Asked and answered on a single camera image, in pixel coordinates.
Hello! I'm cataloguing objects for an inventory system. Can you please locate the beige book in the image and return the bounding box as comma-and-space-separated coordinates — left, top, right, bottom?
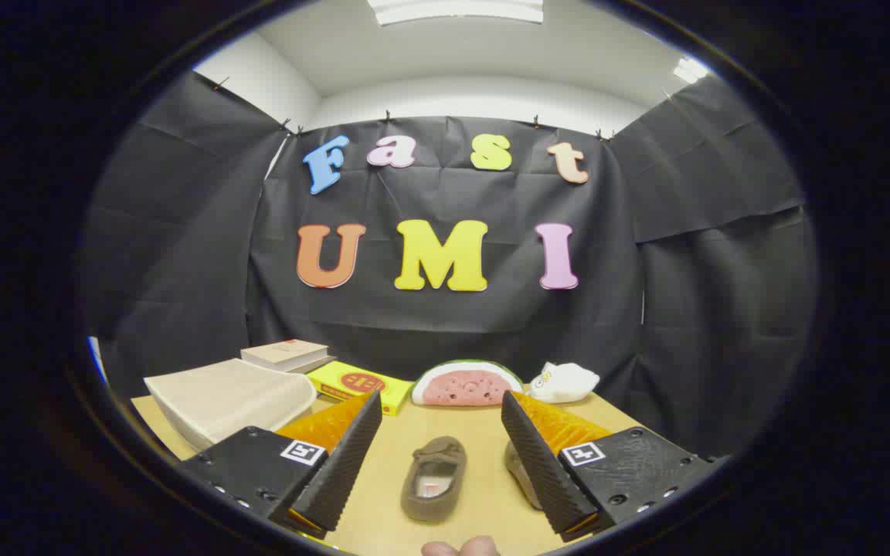
240, 339, 330, 373

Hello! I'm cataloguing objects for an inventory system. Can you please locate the white plush toy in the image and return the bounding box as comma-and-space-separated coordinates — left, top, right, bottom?
528, 361, 601, 404

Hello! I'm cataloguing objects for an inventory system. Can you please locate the yellow book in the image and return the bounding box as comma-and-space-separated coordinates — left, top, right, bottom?
307, 361, 413, 416

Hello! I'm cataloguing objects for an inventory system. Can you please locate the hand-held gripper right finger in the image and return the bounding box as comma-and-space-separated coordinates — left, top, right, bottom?
501, 390, 728, 543

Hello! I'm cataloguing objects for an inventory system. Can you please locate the small ceiling light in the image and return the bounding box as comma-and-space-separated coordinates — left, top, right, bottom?
673, 56, 712, 84

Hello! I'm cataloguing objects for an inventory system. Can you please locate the brown fuzzy shoe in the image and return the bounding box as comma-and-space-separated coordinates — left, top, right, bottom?
401, 436, 467, 524
504, 440, 545, 510

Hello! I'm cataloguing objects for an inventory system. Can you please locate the watermelon slice plush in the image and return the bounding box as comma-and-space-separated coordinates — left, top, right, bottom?
411, 359, 525, 408

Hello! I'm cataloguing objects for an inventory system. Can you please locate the beige fabric storage box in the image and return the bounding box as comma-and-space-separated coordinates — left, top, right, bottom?
144, 358, 318, 453

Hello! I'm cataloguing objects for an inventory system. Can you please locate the long ceiling light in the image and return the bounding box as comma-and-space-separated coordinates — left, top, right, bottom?
368, 0, 545, 26

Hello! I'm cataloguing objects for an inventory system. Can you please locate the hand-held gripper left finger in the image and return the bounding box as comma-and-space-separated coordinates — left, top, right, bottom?
177, 390, 384, 540

